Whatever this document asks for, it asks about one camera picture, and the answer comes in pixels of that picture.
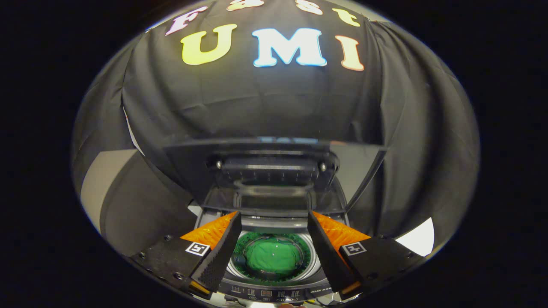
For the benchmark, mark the grey cabinet with dark top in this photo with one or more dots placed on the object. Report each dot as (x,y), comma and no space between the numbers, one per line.
(141,205)

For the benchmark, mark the grey washing machine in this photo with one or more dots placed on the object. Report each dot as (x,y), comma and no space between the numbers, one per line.
(274,293)

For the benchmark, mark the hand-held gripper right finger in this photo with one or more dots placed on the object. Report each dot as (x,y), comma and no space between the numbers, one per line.
(327,252)

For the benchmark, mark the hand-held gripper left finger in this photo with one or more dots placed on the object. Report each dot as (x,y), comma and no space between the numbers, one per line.
(222,252)

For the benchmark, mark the green polo shirt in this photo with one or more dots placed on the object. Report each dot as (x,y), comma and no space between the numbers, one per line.
(272,256)

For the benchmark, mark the black backdrop cloth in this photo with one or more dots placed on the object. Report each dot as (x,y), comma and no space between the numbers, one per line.
(257,98)

